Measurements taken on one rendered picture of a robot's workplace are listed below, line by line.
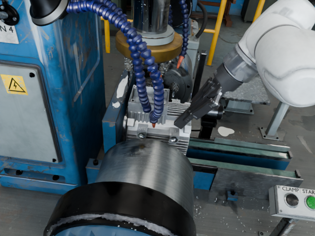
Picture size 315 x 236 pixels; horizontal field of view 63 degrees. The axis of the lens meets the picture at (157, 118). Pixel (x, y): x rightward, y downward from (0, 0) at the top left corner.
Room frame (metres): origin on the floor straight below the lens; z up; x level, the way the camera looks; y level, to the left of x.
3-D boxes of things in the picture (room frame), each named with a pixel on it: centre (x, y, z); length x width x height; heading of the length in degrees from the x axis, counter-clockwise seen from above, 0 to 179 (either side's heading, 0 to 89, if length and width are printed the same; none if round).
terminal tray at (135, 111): (0.66, 0.03, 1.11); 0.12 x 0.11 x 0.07; 89
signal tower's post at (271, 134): (0.94, -0.55, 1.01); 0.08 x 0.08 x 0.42; 88
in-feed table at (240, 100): (1.18, -0.42, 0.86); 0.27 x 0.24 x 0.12; 178
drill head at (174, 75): (1.00, -0.01, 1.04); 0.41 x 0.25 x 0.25; 178
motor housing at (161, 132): (0.66, -0.01, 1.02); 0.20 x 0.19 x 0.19; 89
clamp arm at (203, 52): (0.79, -0.13, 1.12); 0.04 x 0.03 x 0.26; 88
